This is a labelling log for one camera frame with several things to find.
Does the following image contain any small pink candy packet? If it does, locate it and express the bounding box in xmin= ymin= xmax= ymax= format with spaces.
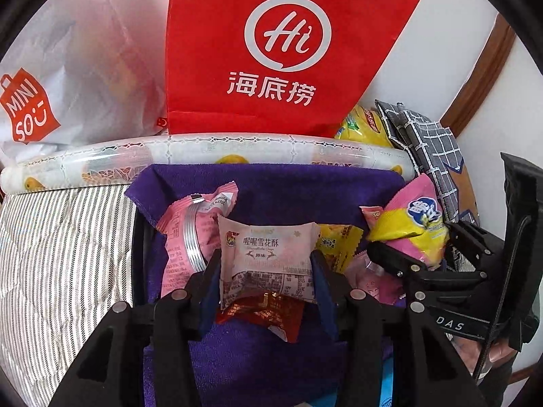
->
xmin=343 ymin=251 xmax=405 ymax=305

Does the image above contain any strawberry white snack packet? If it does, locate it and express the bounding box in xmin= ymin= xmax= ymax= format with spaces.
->
xmin=360 ymin=206 xmax=384 ymax=223

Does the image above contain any grey checked folded cloth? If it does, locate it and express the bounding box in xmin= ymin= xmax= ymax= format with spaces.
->
xmin=375 ymin=100 xmax=480 ymax=224

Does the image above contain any blue tissue pack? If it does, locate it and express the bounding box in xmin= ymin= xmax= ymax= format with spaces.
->
xmin=300 ymin=355 xmax=394 ymax=406

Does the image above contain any red snack packet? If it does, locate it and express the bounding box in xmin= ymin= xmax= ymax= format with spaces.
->
xmin=216 ymin=292 xmax=305 ymax=344

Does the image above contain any red Haidilao paper bag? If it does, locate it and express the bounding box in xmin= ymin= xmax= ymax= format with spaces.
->
xmin=166 ymin=0 xmax=420 ymax=137

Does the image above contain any pale pink nougat packet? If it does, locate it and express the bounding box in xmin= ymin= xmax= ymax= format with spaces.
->
xmin=218 ymin=217 xmax=320 ymax=310

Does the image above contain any white Miniso plastic bag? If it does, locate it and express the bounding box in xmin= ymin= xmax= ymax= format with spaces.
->
xmin=1 ymin=0 xmax=165 ymax=166

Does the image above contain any pink yellow chip bag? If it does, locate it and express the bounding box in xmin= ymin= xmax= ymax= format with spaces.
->
xmin=367 ymin=174 xmax=448 ymax=269

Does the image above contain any purple towel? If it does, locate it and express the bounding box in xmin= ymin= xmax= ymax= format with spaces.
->
xmin=125 ymin=163 xmax=405 ymax=406

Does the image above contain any pink silver-striped snack packet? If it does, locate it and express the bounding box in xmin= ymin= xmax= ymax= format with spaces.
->
xmin=156 ymin=182 xmax=238 ymax=296

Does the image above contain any brown wooden door frame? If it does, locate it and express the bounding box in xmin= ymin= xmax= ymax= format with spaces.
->
xmin=440 ymin=14 xmax=516 ymax=137

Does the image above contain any yellow pyramid snack packet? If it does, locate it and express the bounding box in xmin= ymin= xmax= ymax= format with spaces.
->
xmin=315 ymin=224 xmax=363 ymax=273

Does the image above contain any yellow snack bag behind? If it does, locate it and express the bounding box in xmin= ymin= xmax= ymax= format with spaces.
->
xmin=334 ymin=105 xmax=393 ymax=148

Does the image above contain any rolled patterned mat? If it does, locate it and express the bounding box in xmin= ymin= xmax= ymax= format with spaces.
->
xmin=1 ymin=133 xmax=419 ymax=195

